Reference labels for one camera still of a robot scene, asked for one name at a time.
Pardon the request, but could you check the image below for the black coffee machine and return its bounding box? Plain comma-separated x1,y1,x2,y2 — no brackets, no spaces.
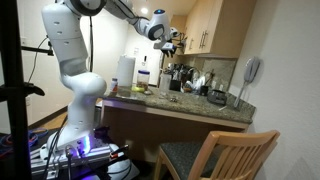
166,62,191,83

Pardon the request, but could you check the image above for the black mounting rod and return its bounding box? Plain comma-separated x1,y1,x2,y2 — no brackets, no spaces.
21,39,55,57

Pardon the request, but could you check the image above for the clear jar with blue lid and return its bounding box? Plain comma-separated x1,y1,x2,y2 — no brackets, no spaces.
136,69,151,93

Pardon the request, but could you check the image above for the black tripod pole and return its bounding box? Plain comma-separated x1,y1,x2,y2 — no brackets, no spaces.
0,0,46,180

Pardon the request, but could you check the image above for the black utensil cup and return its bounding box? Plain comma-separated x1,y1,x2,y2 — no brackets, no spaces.
168,79,183,92

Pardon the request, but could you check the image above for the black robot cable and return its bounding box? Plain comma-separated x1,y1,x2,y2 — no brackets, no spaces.
88,15,95,73

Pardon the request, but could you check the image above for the black mug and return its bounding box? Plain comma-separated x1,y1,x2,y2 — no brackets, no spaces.
199,85,210,97

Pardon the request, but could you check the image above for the thin black camera cable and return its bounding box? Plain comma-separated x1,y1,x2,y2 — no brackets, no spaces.
26,36,49,84

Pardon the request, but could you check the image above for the white paper towel roll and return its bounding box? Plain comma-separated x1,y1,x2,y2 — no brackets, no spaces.
115,54,137,88

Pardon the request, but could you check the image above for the yellow sponge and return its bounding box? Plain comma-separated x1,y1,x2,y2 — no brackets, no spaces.
130,85,146,94

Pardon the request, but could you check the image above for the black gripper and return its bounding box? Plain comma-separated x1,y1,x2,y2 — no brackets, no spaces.
160,43,178,59

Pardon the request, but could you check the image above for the wooden chair with grey cushion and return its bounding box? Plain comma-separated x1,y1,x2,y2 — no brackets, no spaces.
153,129,281,180

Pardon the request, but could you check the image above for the white wall telephone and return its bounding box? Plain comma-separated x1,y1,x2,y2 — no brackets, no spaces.
233,57,261,109

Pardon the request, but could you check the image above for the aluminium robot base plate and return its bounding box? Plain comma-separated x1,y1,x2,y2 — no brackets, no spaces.
29,134,139,180

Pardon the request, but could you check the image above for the orange cable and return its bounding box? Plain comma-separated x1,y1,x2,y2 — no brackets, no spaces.
0,133,22,158

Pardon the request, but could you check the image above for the wooden wall cabinet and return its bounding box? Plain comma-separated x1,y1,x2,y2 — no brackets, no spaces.
181,0,258,60

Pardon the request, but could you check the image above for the red handled clamp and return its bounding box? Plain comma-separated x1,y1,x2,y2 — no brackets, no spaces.
109,144,131,160

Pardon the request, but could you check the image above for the blue cable bundle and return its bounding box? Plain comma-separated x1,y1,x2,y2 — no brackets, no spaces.
26,127,50,148

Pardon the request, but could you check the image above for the white pill bottle orange label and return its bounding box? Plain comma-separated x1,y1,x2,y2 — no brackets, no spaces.
109,77,119,94

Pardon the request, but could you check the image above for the tall clear plastic jar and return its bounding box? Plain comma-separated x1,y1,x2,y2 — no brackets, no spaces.
158,72,172,96

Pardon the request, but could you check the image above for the wooden counter base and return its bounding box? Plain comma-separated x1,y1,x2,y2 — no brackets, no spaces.
99,98,251,163

